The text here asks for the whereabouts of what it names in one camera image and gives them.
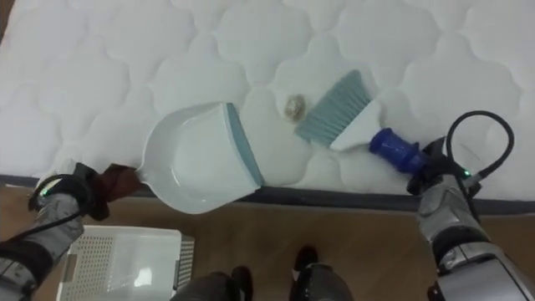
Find hand brush with blue handle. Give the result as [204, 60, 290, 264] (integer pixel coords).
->
[294, 69, 431, 176]

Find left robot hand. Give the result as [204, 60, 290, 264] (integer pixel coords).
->
[53, 161, 113, 222]

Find white perforated plastic basket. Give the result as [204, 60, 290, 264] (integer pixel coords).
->
[56, 225, 196, 301]

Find small debris ball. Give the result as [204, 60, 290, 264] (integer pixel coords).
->
[284, 94, 308, 123]

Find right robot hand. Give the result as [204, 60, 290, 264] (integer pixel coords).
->
[406, 136, 482, 197]

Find white quilted mattress bed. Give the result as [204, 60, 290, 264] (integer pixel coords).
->
[0, 0, 535, 217]

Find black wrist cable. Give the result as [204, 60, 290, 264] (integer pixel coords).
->
[445, 110, 516, 222]
[0, 173, 84, 246]

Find robot legs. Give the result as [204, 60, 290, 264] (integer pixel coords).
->
[171, 245, 354, 301]

